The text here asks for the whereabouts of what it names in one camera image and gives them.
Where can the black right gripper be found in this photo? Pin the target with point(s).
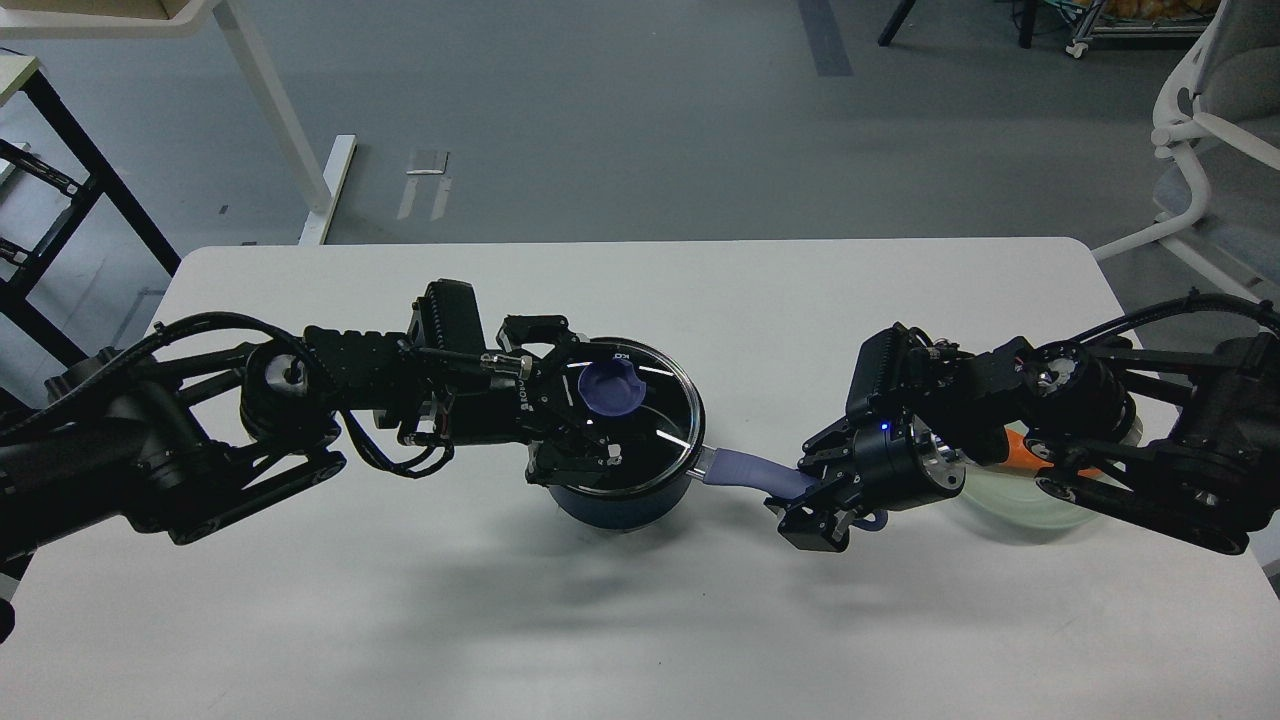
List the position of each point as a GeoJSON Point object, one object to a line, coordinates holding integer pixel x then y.
{"type": "Point", "coordinates": [869, 465]}

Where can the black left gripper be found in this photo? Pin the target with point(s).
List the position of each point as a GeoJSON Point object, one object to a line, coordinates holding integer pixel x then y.
{"type": "Point", "coordinates": [486, 408]}

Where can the glass lid with purple knob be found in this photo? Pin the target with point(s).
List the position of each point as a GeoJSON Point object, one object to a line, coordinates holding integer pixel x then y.
{"type": "Point", "coordinates": [636, 394]}

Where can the blue saucepan with purple handle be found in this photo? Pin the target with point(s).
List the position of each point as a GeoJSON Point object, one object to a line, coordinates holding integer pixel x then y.
{"type": "Point", "coordinates": [714, 466]}

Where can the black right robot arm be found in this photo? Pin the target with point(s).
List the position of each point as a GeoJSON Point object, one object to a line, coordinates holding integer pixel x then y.
{"type": "Point", "coordinates": [1165, 418]}

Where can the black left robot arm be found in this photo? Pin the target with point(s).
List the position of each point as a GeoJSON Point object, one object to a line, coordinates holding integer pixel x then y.
{"type": "Point", "coordinates": [218, 416]}

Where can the clear glass bowl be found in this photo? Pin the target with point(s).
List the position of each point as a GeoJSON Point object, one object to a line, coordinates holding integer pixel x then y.
{"type": "Point", "coordinates": [1018, 503]}

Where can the orange toy carrot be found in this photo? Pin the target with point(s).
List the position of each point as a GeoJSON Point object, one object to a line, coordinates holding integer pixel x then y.
{"type": "Point", "coordinates": [1020, 461]}

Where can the metal cart in background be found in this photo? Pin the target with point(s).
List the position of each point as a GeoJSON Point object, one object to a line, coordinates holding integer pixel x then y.
{"type": "Point", "coordinates": [1093, 21]}

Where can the white office chair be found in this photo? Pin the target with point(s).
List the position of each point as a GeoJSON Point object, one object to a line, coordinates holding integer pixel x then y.
{"type": "Point", "coordinates": [1215, 121]}

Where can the black metal rack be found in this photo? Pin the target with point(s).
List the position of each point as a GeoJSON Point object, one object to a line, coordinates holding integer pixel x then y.
{"type": "Point", "coordinates": [59, 228]}

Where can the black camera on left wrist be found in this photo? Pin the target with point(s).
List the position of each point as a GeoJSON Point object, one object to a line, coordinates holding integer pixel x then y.
{"type": "Point", "coordinates": [446, 318]}

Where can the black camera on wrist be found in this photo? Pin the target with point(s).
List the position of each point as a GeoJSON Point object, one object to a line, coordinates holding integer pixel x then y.
{"type": "Point", "coordinates": [894, 368]}
{"type": "Point", "coordinates": [446, 318]}

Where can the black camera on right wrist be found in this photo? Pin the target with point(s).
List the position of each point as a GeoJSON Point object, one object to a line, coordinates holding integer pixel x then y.
{"type": "Point", "coordinates": [894, 368]}

